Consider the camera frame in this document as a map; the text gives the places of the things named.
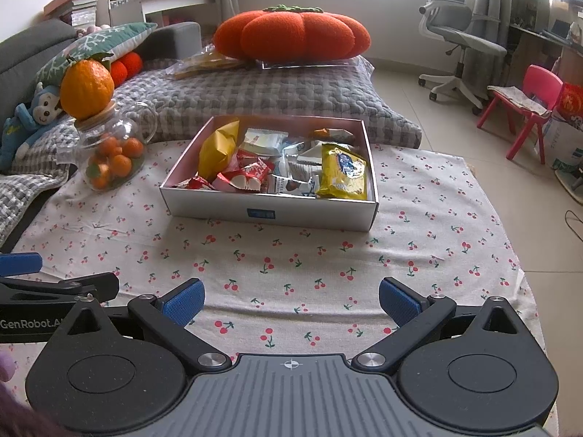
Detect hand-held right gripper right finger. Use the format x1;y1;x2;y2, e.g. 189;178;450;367
354;277;521;370

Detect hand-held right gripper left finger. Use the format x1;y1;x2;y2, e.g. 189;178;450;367
68;277;232;369

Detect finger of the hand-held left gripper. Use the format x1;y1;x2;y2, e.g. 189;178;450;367
0;272;120;305
0;252;43;277

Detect small red candy packet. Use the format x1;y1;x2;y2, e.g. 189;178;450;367
173;175;215;190
214;170;249;191

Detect pink cardboard box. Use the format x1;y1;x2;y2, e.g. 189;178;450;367
159;115;380;233

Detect yellow blue label snack packet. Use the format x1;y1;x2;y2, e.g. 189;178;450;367
316;143;368;200

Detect red white figure snack packet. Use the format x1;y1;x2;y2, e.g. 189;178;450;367
234;149;275;190

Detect large plain yellow snack packet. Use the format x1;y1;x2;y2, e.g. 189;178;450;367
198;121;240;180

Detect clear bread packet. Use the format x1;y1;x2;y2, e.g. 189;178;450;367
271;145;320;197

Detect person's left forearm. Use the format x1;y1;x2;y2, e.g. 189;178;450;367
0;385;69;437

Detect cherry print cloth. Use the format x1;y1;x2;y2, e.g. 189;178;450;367
11;139;559;437

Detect pile of small tangerines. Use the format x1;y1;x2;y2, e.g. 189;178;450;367
86;135;145;191

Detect blue monkey plush toy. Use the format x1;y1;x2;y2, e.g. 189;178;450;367
0;83;64;170

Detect glass jar with wooden lid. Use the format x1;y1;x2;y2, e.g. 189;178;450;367
74;101;159;193

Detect large orange with leaves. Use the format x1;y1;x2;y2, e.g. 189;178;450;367
60;54;116;120

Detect grey sofa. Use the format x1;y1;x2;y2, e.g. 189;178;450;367
0;18;202;101

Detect teal leaf print pillow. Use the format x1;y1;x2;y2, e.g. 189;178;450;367
34;22;158;88

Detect white bag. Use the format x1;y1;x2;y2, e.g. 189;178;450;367
537;116;583;174

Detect grey checked blanket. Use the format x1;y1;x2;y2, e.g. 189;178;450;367
0;55;422;249

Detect orange round plush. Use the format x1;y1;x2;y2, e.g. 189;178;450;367
109;51;144;88

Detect printed paper on chair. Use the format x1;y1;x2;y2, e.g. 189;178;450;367
487;84;552;117

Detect clear bag of yellow packets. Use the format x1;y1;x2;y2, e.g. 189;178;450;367
165;50;249;80

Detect clear plastic sheet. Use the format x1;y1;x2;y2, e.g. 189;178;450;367
255;55;365;71

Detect pink child chair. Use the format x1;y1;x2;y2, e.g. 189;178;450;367
477;64;564;165

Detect red bag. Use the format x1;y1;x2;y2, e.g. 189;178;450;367
556;83;583;121

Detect stack of books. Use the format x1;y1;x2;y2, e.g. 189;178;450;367
43;0;98;28

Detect orange pumpkin cushion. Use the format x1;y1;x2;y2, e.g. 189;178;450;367
213;4;372;63

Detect grey office chair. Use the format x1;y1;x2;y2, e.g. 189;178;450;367
418;0;508;115

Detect wooden desk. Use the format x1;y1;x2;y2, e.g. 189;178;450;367
508;23;583;92

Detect white desk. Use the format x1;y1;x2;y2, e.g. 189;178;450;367
107;0;217;28

